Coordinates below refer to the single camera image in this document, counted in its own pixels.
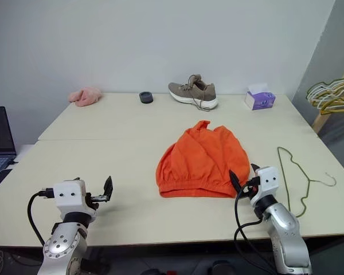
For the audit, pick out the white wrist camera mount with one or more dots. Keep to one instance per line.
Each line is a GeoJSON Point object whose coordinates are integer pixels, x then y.
{"type": "Point", "coordinates": [268, 186]}
{"type": "Point", "coordinates": [70, 200]}

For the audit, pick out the dark rounded shape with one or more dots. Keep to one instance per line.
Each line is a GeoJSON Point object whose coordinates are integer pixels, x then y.
{"type": "Point", "coordinates": [222, 267]}

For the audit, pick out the orange fabric shorts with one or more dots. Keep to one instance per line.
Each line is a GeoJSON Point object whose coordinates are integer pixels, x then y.
{"type": "Point", "coordinates": [200, 160]}

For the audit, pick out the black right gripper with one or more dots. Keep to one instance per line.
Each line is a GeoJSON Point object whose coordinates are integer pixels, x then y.
{"type": "Point", "coordinates": [250, 192]}

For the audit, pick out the dark laptop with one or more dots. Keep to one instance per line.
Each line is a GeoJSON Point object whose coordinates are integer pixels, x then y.
{"type": "Point", "coordinates": [0, 131]}

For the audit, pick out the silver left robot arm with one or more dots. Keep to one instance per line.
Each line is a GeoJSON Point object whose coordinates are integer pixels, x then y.
{"type": "Point", "coordinates": [60, 243]}

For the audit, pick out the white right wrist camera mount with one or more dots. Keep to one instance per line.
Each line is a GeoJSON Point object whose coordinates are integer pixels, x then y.
{"type": "Point", "coordinates": [268, 186]}

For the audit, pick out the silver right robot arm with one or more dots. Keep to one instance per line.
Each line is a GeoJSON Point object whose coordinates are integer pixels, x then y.
{"type": "Point", "coordinates": [286, 229]}

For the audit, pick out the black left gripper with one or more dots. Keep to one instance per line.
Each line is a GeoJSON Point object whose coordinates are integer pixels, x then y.
{"type": "Point", "coordinates": [92, 202]}

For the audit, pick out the purple and white tissue box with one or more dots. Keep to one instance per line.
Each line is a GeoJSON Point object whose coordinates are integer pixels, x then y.
{"type": "Point", "coordinates": [261, 100]}

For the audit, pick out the black round dish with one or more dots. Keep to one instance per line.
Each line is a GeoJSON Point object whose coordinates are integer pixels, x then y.
{"type": "Point", "coordinates": [146, 98]}

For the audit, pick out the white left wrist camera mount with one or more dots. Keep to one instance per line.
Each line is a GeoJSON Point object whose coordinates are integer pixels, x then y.
{"type": "Point", "coordinates": [70, 200]}

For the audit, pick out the taupe sneaker with white sole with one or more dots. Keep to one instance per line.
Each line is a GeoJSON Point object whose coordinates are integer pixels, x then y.
{"type": "Point", "coordinates": [189, 90]}

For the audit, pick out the wooden clothes rack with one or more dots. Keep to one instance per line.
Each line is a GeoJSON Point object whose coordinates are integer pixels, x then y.
{"type": "Point", "coordinates": [322, 120]}

